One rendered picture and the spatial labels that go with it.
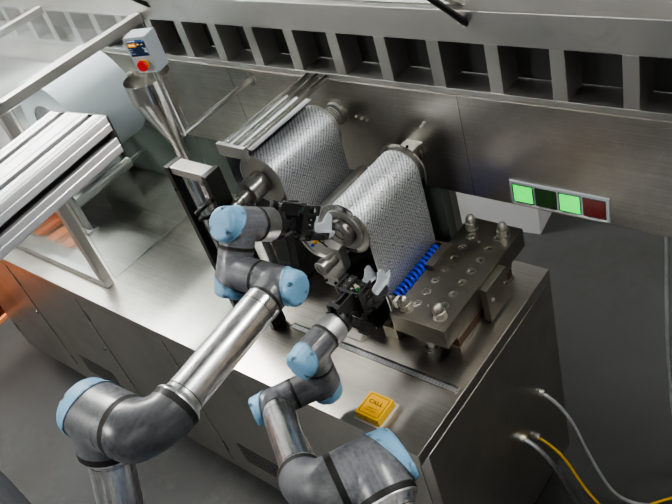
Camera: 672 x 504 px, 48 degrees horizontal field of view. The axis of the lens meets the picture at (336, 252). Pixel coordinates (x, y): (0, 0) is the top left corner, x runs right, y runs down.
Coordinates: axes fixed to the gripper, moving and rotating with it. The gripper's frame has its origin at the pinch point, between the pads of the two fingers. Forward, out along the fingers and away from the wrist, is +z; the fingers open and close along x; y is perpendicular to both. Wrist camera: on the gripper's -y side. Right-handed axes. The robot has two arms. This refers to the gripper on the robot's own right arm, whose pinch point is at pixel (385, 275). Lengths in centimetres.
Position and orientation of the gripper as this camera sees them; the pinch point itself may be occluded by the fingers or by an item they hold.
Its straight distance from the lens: 190.3
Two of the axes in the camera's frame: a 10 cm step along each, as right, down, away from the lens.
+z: 5.9, -6.3, 5.1
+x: -7.6, -2.3, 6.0
